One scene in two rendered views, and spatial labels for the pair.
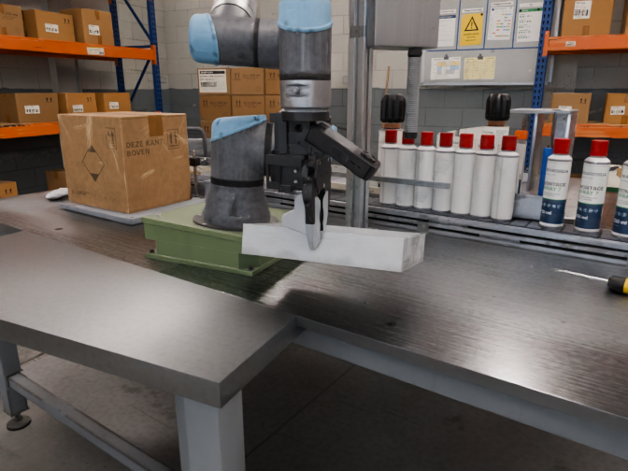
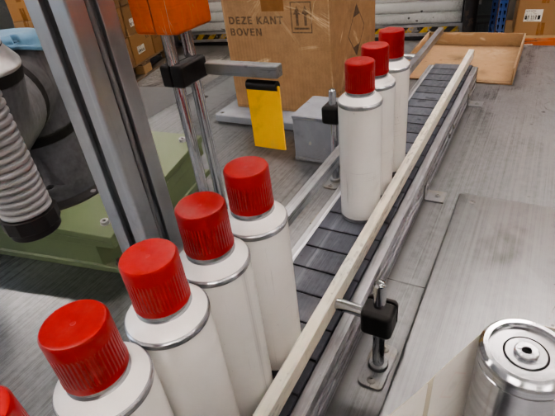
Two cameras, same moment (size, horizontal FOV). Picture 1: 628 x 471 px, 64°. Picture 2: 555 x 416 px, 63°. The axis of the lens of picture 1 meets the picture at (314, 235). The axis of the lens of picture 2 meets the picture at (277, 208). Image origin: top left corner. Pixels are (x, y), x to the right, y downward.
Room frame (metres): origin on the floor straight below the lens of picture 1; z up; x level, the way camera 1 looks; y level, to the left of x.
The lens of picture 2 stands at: (1.39, -0.50, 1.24)
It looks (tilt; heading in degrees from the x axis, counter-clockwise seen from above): 34 degrees down; 87
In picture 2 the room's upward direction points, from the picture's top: 7 degrees counter-clockwise
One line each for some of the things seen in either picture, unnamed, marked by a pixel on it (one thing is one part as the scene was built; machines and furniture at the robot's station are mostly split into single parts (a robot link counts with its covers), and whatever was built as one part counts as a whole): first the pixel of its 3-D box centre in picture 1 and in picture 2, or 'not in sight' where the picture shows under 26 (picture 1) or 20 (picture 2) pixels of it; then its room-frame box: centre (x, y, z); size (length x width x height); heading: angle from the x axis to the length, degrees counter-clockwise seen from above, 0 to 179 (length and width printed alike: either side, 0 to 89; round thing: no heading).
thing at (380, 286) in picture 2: not in sight; (379, 326); (1.49, -0.21, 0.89); 0.03 x 0.03 x 0.12; 55
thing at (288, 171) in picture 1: (301, 151); not in sight; (0.76, 0.02, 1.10); 0.09 x 0.08 x 0.12; 70
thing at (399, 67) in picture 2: not in sight; (389, 104); (1.60, 0.10, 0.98); 0.05 x 0.05 x 0.20
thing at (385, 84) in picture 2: not in sight; (374, 124); (1.56, 0.04, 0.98); 0.05 x 0.05 x 0.20
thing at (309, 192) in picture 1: (311, 194); not in sight; (0.73, 0.00, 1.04); 0.05 x 0.02 x 0.09; 160
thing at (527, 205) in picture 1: (536, 164); not in sight; (1.25, -0.56, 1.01); 0.14 x 0.13 x 0.26; 55
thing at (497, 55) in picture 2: not in sight; (465, 54); (2.00, 0.65, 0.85); 0.30 x 0.26 x 0.04; 55
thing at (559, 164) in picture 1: (556, 183); not in sight; (1.14, -0.56, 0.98); 0.05 x 0.05 x 0.20
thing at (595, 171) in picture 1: (592, 187); not in sight; (1.10, -0.62, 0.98); 0.05 x 0.05 x 0.20
